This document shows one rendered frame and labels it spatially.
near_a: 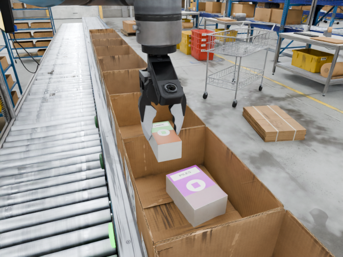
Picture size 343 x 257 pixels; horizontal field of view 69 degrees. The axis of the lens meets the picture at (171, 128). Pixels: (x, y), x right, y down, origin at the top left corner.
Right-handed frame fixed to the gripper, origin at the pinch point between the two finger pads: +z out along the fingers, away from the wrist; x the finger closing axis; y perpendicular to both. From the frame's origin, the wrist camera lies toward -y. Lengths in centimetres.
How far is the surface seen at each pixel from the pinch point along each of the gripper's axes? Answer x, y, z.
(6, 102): 66, 119, 30
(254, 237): -14.4, -19.8, 17.1
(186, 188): -7.1, 2.1, 20.0
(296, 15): -444, 449, 15
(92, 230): 21.1, 14.1, 40.7
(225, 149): -20.9, 5.8, 11.9
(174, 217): -2.6, -0.7, 27.3
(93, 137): 18, 78, 41
